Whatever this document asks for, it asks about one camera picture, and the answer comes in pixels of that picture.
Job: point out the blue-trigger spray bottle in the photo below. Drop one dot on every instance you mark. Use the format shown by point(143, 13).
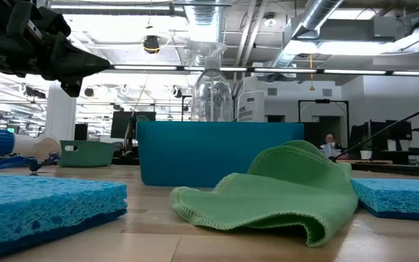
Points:
point(4, 142)

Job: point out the long light bar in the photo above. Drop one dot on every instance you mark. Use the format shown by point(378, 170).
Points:
point(286, 70)

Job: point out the clear spray bottle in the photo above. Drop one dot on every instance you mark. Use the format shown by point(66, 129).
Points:
point(211, 98)

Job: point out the person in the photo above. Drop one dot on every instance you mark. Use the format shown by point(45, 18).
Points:
point(330, 140)

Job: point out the black monitor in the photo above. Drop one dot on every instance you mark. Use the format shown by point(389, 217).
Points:
point(398, 129)
point(122, 125)

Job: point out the small teal bin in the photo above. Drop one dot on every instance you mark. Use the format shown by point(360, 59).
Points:
point(93, 154)

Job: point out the large teal basket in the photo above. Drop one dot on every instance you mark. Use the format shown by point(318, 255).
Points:
point(142, 118)

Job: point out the wide ribbed silver duct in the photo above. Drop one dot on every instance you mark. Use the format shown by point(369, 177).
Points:
point(204, 22)

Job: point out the blue sponge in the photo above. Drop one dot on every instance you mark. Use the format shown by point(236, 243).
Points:
point(49, 203)
point(398, 196)

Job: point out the black box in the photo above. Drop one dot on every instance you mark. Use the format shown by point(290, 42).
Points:
point(81, 131)

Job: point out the black rectangular frame stand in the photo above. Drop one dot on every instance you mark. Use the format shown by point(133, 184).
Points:
point(323, 101)

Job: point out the narrow silver duct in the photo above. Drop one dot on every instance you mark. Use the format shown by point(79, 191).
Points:
point(318, 14)

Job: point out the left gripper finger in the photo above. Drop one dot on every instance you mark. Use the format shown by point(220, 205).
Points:
point(75, 74)
point(67, 54)

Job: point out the white labelled bottle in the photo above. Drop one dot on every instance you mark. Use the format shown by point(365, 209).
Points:
point(250, 107)

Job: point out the blue plastic bin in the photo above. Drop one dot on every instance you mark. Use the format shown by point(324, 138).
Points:
point(195, 153)

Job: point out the light green cloth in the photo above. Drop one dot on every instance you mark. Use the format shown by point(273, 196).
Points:
point(267, 196)

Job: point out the white pillar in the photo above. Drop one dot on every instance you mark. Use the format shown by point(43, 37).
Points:
point(60, 109)

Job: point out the white cup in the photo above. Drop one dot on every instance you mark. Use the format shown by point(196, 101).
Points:
point(366, 154)

